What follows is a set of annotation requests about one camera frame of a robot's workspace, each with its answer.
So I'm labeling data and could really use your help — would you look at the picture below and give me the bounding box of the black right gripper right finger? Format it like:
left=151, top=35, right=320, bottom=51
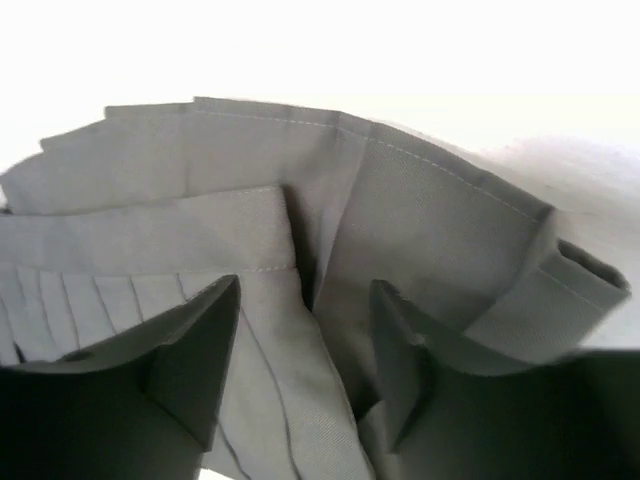
left=369, top=280, right=639, bottom=479

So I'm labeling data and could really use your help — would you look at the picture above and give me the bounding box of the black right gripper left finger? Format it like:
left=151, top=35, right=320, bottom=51
left=1, top=275, right=241, bottom=479

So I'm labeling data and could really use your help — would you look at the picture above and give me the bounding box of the grey pleated skirt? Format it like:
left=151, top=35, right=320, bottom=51
left=1, top=98, right=630, bottom=479

